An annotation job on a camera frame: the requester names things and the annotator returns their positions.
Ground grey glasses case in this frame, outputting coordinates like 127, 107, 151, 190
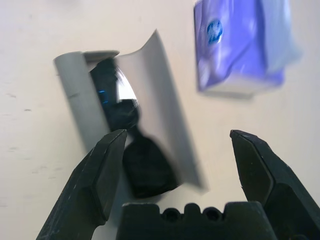
53, 28, 210, 194

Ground purple tissue pack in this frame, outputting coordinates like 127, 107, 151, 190
193, 0, 305, 100

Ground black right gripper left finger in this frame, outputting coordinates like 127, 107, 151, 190
36, 128, 129, 240

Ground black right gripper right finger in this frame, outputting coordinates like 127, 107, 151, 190
229, 129, 320, 240

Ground black sunglasses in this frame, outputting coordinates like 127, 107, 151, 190
88, 57, 180, 200

